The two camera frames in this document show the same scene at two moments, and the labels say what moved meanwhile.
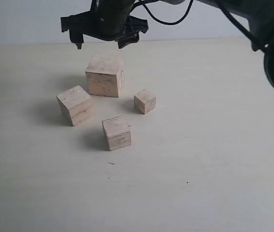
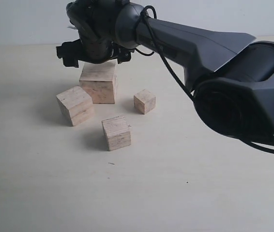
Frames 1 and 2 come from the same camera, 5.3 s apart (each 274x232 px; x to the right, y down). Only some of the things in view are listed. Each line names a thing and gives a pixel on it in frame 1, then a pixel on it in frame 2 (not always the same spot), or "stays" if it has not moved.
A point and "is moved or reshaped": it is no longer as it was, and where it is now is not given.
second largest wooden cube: x=75 y=103 stays
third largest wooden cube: x=117 y=132 stays
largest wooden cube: x=105 y=75 is moved or reshaped
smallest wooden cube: x=144 y=101 stays
